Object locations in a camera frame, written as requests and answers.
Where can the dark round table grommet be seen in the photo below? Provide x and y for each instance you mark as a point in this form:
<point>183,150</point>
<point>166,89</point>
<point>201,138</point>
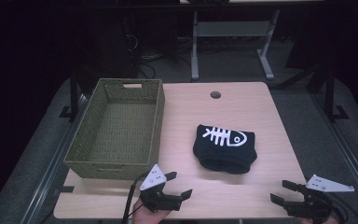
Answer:
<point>215,95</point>

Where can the black cloth with fish-skeleton print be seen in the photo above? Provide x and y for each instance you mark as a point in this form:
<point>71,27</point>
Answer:
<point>222,157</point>

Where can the black metal stand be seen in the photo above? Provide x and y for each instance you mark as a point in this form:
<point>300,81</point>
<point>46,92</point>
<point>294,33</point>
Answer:
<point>330,93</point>
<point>73,93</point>

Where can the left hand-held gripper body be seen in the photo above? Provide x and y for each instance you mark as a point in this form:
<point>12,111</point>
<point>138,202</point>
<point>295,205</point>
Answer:
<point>155,180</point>

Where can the black table bracket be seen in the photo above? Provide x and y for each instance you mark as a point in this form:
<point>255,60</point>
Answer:
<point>64,189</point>

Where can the aluminium rail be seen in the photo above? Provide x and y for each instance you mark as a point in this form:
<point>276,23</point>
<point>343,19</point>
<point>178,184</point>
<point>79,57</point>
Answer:
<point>52,161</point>
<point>345,146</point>

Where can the green woven basket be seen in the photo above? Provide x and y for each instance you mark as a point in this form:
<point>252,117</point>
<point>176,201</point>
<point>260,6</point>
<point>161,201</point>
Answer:
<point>122,130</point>

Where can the person's left hand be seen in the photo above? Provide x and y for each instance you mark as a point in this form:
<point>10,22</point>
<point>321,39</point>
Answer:
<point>146,216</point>

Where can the grey metal desk frame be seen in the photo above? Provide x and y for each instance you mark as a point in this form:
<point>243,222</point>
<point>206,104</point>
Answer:
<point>230,28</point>

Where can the person's right hand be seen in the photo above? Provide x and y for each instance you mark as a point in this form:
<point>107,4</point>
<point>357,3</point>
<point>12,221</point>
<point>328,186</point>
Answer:
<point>326,221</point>

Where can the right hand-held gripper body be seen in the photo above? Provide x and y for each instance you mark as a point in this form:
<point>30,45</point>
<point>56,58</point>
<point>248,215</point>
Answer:
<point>315,203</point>

